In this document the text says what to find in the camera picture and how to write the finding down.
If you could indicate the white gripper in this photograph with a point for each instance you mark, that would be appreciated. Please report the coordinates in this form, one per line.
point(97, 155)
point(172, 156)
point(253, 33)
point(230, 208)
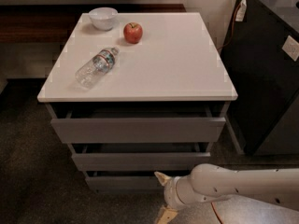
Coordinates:
point(170, 192)

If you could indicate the grey bottom drawer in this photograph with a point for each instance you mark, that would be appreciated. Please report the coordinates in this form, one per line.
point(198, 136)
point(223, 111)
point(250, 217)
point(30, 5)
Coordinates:
point(122, 181)

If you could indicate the grey drawer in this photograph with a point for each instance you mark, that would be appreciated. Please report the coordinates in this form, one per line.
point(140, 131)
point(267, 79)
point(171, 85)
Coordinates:
point(135, 157)
point(138, 122)
point(122, 181)

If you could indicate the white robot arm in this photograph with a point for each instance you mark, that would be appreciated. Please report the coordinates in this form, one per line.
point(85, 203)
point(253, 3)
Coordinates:
point(208, 183)

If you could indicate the grey top drawer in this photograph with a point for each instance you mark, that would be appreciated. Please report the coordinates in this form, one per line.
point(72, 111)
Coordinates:
point(138, 122)

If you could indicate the grey middle drawer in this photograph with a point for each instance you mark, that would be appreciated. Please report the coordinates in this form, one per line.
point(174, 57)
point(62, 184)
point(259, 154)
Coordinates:
point(135, 157)

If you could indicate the white cabinet counter top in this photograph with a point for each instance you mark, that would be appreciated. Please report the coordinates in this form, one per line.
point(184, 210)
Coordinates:
point(175, 60)

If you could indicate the clear plastic water bottle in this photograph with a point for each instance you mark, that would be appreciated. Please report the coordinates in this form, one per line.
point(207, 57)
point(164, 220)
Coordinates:
point(92, 71)

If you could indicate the red apple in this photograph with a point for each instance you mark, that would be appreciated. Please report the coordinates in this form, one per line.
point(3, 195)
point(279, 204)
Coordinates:
point(132, 32)

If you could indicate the black cabinet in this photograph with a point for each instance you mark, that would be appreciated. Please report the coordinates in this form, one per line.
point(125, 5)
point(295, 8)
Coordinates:
point(264, 118)

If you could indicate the white bowl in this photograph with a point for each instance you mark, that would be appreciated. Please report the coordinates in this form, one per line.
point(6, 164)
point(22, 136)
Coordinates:
point(103, 18)

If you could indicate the white paper tag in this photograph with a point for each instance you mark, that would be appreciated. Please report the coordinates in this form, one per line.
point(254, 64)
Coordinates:
point(240, 14)

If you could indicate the dark wooden bench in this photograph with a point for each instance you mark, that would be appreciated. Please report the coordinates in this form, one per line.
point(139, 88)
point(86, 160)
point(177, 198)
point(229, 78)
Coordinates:
point(55, 23)

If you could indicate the white wall outlet plate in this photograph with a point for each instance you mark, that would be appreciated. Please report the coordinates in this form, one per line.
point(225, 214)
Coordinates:
point(291, 47)

